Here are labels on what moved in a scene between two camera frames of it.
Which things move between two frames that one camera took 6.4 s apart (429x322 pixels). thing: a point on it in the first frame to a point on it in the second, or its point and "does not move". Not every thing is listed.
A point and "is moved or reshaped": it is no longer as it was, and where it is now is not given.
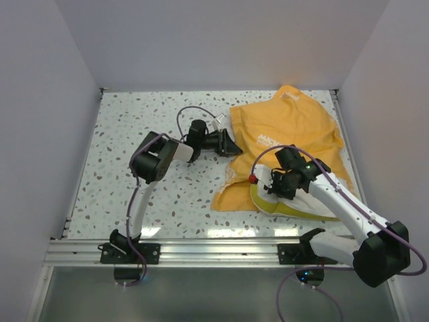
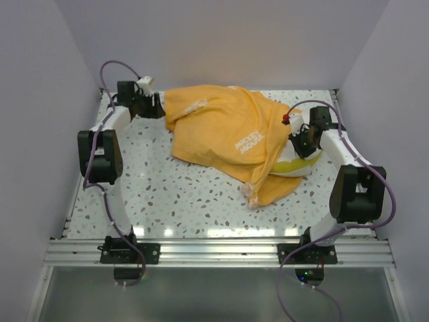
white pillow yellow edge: (305, 204) is moved or reshaped
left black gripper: (225, 145) to (159, 111)
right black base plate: (300, 253) does not move
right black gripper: (274, 190) to (301, 152)
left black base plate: (125, 253) does not move
